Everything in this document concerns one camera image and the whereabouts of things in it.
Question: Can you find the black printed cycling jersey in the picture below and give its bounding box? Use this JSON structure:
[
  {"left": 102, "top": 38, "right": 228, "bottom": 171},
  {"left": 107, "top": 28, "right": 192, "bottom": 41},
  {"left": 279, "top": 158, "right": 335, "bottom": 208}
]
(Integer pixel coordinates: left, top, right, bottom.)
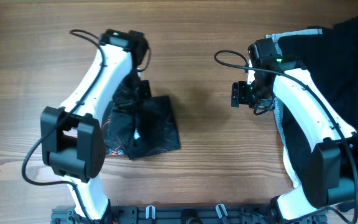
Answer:
[{"left": 101, "top": 95, "right": 181, "bottom": 160}]

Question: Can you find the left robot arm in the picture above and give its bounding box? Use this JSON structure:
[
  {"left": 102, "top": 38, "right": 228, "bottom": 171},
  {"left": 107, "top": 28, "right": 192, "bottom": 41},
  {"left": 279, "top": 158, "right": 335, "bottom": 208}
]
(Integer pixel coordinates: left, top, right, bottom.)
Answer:
[{"left": 40, "top": 29, "right": 149, "bottom": 223}]

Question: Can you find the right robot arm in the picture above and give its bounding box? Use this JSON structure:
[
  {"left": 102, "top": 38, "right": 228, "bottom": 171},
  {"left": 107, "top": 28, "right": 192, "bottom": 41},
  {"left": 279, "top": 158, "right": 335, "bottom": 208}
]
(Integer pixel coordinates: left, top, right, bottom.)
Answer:
[{"left": 231, "top": 39, "right": 358, "bottom": 223}]

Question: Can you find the black and white shirt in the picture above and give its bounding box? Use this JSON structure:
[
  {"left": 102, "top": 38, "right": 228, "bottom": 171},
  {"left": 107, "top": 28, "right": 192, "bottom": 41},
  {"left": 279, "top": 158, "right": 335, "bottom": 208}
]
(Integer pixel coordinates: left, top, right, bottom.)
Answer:
[{"left": 266, "top": 16, "right": 358, "bottom": 187}]

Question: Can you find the white rail clip right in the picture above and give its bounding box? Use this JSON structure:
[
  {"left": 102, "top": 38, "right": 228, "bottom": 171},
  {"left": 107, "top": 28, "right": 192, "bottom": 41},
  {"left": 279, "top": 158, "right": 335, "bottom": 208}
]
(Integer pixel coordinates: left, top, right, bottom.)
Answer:
[{"left": 215, "top": 203, "right": 229, "bottom": 224}]

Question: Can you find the white rail clip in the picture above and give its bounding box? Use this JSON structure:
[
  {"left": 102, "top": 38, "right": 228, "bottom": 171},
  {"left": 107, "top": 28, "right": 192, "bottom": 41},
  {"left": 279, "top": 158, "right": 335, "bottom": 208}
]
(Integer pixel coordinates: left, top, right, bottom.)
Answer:
[
  {"left": 215, "top": 203, "right": 229, "bottom": 224},
  {"left": 145, "top": 205, "right": 156, "bottom": 220}
]

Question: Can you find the white rail clip left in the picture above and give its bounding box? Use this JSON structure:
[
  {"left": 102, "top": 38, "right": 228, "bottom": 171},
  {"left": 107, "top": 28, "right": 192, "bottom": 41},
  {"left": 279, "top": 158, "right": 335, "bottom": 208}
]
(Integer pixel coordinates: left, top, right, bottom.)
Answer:
[{"left": 145, "top": 205, "right": 156, "bottom": 220}]

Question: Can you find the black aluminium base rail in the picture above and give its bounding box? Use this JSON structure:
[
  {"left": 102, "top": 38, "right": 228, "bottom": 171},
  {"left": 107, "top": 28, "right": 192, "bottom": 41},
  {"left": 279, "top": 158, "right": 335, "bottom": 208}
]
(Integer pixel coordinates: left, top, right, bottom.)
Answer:
[{"left": 50, "top": 203, "right": 328, "bottom": 224}]

